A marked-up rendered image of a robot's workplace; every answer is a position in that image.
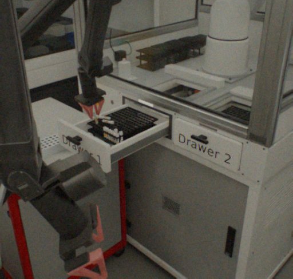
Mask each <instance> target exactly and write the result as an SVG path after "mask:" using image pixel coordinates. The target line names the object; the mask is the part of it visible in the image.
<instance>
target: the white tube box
mask: <svg viewBox="0 0 293 279"><path fill-rule="evenodd" d="M41 147H42V155H43V158H45V157H48V156H51V155H53V154H54V153H57V152H60V151H61V150H65V149H66V148H65V147H63V146H61V145H60V141H59V135H57V134H54V135H50V136H48V137H45V138H43V139H41Z"/></svg>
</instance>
